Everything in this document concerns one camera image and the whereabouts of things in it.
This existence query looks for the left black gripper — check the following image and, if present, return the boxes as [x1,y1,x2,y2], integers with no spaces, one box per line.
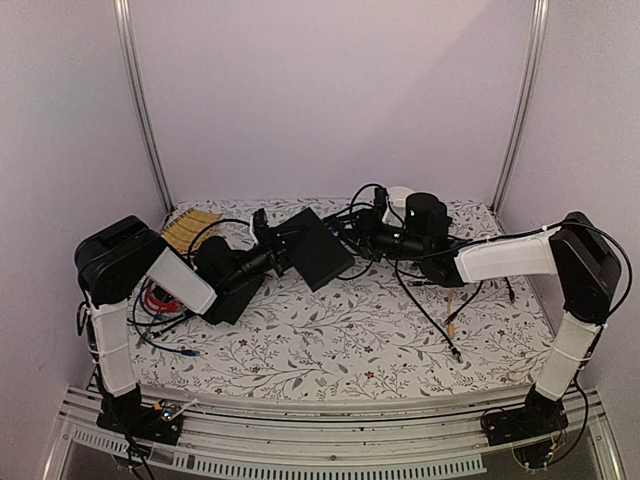
[222,224,312,295]

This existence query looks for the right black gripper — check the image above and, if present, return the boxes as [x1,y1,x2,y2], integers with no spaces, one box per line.
[329,209,429,264]

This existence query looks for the black ethernet cable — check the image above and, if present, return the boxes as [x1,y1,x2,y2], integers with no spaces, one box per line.
[322,183,516,364]

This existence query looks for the black TP-Link network switch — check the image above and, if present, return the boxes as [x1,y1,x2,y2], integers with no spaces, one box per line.
[276,208,355,292]

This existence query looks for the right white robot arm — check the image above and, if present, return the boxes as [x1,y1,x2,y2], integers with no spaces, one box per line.
[349,187,633,446]

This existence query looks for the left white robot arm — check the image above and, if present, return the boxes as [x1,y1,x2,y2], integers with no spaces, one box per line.
[74,213,304,445]

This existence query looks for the white bowl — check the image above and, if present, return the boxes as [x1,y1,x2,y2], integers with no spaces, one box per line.
[387,186,414,217]

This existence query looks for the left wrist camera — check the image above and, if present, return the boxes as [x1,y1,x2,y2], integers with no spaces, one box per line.
[250,208,270,246]

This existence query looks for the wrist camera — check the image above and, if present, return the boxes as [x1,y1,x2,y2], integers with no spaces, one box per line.
[374,186,394,225]
[250,208,270,246]

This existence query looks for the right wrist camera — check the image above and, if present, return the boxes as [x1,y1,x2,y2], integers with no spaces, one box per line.
[374,186,394,225]

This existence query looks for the red ethernet cables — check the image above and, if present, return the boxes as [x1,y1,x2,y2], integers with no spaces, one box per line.
[142,282,189,314]

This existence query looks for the aluminium front rail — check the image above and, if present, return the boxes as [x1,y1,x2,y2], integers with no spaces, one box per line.
[44,384,621,480]

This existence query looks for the right aluminium frame post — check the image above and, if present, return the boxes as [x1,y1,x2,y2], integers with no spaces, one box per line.
[490,0,550,216]

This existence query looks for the aluminium frame post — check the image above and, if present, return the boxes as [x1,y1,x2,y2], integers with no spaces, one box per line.
[113,0,175,213]
[490,0,550,216]

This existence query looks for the left aluminium frame post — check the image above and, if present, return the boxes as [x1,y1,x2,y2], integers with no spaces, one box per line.
[113,0,175,213]

